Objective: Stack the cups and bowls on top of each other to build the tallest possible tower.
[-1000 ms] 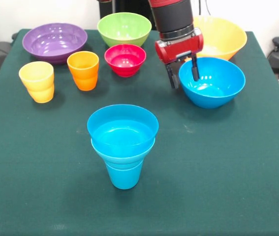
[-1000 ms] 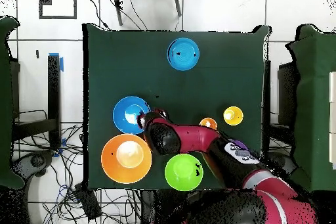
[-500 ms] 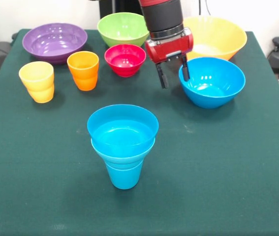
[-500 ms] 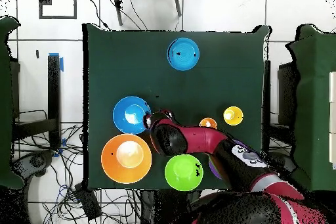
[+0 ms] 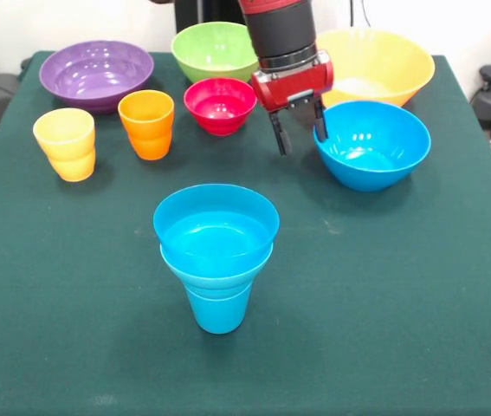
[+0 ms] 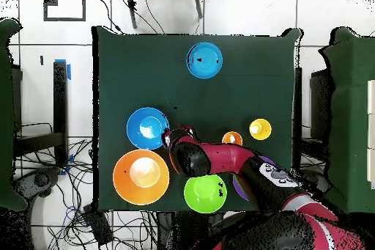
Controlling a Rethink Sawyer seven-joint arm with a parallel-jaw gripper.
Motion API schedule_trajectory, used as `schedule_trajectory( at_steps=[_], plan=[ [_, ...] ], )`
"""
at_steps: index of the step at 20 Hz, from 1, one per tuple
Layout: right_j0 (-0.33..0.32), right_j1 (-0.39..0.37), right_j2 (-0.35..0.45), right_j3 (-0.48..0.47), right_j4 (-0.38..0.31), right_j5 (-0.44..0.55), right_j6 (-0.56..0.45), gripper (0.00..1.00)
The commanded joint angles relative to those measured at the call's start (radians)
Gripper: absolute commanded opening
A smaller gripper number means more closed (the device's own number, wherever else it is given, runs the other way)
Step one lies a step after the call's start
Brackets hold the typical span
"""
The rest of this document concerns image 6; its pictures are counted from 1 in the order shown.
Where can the large blue bowl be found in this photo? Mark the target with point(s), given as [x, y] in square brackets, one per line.
[136, 137]

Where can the shallow blue bowl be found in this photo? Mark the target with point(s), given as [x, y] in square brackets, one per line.
[205, 68]

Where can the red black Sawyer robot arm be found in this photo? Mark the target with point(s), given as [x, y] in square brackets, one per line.
[228, 156]

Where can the white boxes stack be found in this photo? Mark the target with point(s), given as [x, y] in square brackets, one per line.
[371, 132]

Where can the orange cup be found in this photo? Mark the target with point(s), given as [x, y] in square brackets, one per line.
[232, 138]

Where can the green bowl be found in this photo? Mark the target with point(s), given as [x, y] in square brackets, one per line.
[202, 192]

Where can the large yellow bowl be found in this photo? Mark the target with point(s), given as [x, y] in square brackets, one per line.
[123, 182]

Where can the purple bowl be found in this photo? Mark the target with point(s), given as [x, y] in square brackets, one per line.
[240, 187]

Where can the yellow cup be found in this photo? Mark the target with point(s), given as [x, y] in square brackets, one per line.
[260, 129]

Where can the dark green tablecloth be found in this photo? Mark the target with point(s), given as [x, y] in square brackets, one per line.
[249, 85]

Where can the black stand bar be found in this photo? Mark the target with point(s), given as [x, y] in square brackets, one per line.
[60, 100]

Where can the black power box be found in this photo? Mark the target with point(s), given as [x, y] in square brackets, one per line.
[98, 226]

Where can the dark grey chair with knob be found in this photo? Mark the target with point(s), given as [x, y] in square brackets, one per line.
[42, 179]

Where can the black equipment stand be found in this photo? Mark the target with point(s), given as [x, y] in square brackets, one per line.
[320, 106]

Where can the green cloth side table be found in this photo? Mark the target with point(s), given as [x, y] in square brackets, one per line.
[6, 115]
[351, 115]

